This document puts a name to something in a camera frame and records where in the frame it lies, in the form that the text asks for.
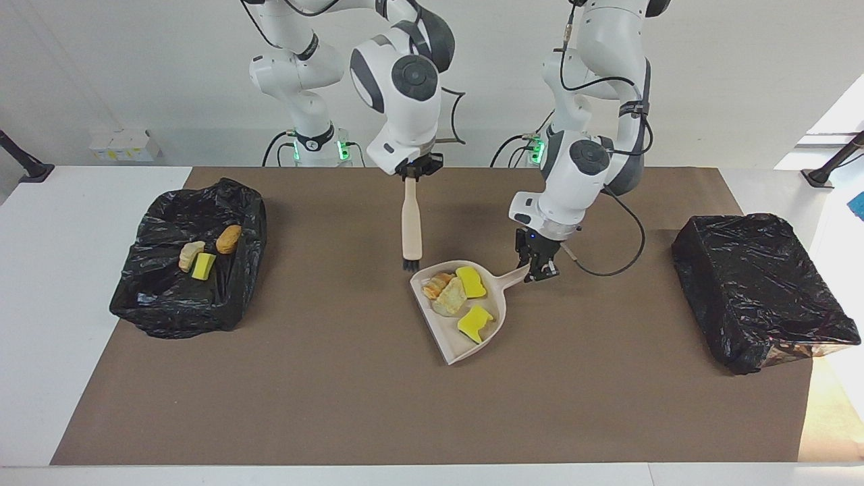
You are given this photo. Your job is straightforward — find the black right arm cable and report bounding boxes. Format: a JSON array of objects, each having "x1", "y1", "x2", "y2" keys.
[{"x1": 240, "y1": 0, "x2": 468, "y2": 146}]

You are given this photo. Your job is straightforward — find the black left base cable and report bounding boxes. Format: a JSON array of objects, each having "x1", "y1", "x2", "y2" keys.
[{"x1": 491, "y1": 108, "x2": 556, "y2": 168}]

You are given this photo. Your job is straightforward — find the brown bread roll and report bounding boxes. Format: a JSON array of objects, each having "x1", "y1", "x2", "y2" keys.
[{"x1": 215, "y1": 224, "x2": 243, "y2": 255}]

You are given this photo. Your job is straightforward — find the black bag covered box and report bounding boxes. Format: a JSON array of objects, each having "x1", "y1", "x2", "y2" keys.
[{"x1": 671, "y1": 213, "x2": 862, "y2": 376}]

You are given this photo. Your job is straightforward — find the pale yellow bread chunk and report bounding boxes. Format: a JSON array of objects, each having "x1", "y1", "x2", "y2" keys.
[{"x1": 178, "y1": 241, "x2": 206, "y2": 273}]

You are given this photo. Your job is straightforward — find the black right base cable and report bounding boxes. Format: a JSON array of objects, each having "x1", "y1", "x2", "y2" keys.
[{"x1": 262, "y1": 130, "x2": 292, "y2": 167}]

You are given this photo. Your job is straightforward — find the pale pink plastic dustpan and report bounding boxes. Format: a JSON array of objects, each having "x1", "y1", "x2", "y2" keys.
[{"x1": 410, "y1": 260, "x2": 533, "y2": 366}]

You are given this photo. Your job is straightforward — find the open black bag lined bin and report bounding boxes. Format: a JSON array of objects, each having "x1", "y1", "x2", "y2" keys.
[{"x1": 109, "y1": 178, "x2": 268, "y2": 340}]

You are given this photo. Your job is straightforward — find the large brown table mat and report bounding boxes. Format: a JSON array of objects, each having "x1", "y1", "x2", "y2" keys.
[{"x1": 51, "y1": 167, "x2": 814, "y2": 466}]

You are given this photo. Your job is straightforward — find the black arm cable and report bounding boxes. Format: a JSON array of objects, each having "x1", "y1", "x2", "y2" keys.
[
  {"x1": 240, "y1": 0, "x2": 468, "y2": 146},
  {"x1": 558, "y1": 0, "x2": 654, "y2": 277}
]

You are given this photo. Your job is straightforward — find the white wall socket boxes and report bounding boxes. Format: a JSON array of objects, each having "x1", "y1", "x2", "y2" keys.
[{"x1": 88, "y1": 128, "x2": 163, "y2": 163}]

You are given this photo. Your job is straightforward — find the black camera stand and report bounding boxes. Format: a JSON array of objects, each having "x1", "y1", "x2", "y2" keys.
[
  {"x1": 0, "y1": 130, "x2": 55, "y2": 184},
  {"x1": 801, "y1": 132, "x2": 864, "y2": 188}
]

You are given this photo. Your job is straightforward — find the orange striped bread piece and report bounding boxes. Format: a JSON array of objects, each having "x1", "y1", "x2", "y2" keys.
[{"x1": 422, "y1": 272, "x2": 455, "y2": 300}]

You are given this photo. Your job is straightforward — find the black base cable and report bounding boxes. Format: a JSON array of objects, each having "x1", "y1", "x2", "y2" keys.
[
  {"x1": 491, "y1": 108, "x2": 556, "y2": 168},
  {"x1": 262, "y1": 130, "x2": 292, "y2": 167}
]

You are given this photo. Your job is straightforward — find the pale pink hand brush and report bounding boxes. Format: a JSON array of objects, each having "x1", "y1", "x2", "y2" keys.
[{"x1": 401, "y1": 175, "x2": 425, "y2": 273}]

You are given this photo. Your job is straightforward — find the pale yellow rock chunk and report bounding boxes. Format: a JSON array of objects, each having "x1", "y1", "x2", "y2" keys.
[{"x1": 432, "y1": 276, "x2": 468, "y2": 318}]

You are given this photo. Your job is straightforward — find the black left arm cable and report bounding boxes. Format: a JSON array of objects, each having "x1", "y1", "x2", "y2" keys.
[{"x1": 558, "y1": 0, "x2": 654, "y2": 277}]

